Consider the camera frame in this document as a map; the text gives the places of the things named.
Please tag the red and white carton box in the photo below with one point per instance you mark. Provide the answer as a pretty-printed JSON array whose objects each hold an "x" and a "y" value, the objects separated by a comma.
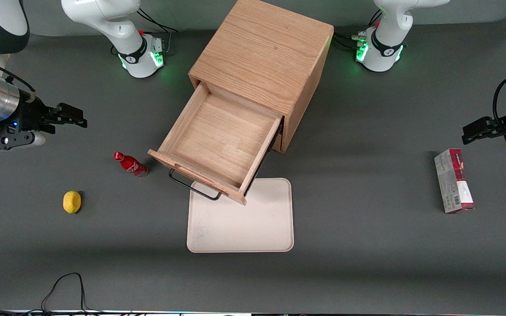
[{"x": 453, "y": 184}]

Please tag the wooden drawer cabinet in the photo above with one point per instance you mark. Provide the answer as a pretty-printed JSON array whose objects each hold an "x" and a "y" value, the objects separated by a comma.
[{"x": 270, "y": 52}]

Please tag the red cola bottle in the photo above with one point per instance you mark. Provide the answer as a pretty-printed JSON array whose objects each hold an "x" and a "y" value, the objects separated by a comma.
[{"x": 131, "y": 165}]

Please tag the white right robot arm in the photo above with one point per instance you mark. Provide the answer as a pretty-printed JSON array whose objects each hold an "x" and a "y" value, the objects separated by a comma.
[{"x": 117, "y": 26}]

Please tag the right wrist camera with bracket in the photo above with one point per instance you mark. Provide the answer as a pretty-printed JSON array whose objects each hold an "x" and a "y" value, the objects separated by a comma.
[{"x": 11, "y": 140}]

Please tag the beige plastic tray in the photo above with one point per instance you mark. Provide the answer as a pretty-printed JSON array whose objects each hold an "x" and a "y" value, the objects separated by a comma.
[{"x": 240, "y": 224}]

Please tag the yellow lemon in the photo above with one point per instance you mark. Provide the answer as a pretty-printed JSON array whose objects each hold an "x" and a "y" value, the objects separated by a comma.
[{"x": 72, "y": 202}]

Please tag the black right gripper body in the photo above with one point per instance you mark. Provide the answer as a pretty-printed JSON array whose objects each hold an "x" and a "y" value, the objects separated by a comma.
[{"x": 30, "y": 115}]

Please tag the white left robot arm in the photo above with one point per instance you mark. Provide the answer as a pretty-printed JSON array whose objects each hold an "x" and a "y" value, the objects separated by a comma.
[{"x": 384, "y": 44}]

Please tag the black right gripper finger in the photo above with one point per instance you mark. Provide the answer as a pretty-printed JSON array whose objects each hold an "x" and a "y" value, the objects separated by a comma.
[
  {"x": 75, "y": 123},
  {"x": 70, "y": 111}
]

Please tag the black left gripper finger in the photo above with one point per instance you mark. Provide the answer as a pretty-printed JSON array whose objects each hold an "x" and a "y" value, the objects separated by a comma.
[
  {"x": 481, "y": 136},
  {"x": 479, "y": 125}
]

